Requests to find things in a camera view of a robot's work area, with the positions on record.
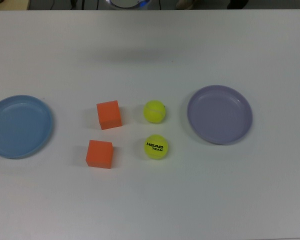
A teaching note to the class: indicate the yellow-green tennis ball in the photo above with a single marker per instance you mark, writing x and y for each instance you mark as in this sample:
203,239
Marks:
155,152
154,112

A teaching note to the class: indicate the orange foam cube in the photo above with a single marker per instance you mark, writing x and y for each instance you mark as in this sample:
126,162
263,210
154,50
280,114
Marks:
99,153
109,115

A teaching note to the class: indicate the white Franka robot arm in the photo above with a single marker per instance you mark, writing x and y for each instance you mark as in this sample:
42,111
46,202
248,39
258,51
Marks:
127,3

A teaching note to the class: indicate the purple plate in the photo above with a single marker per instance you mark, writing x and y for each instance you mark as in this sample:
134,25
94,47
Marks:
218,115

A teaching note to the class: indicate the blue plate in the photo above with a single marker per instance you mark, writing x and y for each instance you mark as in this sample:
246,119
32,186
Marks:
20,127

